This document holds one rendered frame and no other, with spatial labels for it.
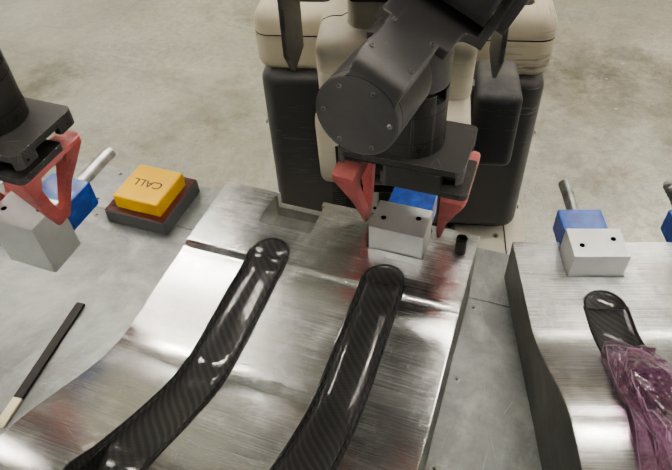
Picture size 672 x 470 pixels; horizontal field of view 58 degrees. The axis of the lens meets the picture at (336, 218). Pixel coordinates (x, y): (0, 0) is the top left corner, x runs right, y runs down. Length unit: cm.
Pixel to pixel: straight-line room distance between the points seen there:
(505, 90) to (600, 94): 149
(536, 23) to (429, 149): 68
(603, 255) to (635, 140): 172
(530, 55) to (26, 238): 88
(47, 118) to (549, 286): 45
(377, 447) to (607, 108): 209
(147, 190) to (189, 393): 31
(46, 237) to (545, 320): 43
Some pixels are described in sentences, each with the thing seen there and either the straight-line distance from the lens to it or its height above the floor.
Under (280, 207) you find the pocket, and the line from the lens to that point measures 62.
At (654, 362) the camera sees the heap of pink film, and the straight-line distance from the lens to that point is 52.
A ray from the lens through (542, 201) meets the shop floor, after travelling 197.
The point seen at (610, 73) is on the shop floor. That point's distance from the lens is 265.
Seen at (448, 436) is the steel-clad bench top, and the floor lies 80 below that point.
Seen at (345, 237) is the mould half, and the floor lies 89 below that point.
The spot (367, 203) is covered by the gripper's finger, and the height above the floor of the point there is 91.
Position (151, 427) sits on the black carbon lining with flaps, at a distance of 46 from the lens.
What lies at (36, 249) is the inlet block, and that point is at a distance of 57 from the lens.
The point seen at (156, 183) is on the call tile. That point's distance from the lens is 75.
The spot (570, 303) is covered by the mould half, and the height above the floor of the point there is 86.
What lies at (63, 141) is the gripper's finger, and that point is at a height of 102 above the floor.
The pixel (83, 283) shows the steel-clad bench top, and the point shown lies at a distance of 72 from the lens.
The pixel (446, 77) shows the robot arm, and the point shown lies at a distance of 45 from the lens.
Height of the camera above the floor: 130
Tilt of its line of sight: 45 degrees down
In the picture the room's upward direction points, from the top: 3 degrees counter-clockwise
